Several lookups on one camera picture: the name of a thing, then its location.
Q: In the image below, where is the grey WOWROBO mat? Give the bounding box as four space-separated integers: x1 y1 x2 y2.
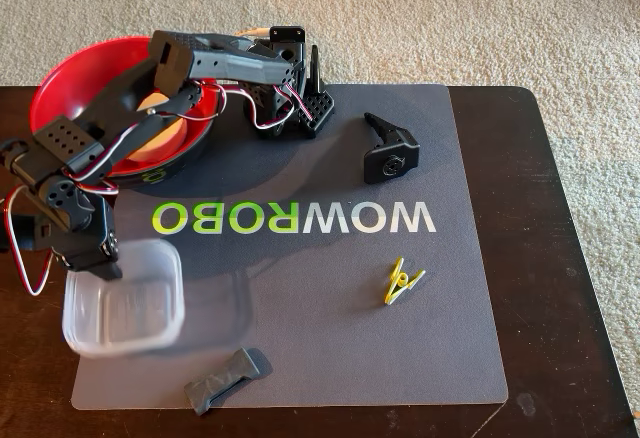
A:
70 82 510 412

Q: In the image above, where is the red white wrist servo wire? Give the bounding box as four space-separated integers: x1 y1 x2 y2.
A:
2 185 56 297

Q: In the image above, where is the yellow clip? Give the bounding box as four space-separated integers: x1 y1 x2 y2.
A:
383 256 427 307

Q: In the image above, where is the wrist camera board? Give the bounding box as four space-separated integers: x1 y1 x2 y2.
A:
7 213 54 253

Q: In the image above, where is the dark grey printed bracket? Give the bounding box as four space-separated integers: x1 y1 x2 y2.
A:
183 346 262 417

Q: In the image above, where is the small white bowl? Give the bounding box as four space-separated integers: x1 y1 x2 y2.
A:
124 91 190 163

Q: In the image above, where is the red bowl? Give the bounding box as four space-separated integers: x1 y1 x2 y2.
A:
28 35 221 189

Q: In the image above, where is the clear plastic container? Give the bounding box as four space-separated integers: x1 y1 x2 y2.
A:
61 238 186 359

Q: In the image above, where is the red white shoulder servo wire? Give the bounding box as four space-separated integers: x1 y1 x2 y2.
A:
199 81 314 131

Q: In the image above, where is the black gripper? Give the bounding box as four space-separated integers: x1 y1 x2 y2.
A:
52 196 124 282

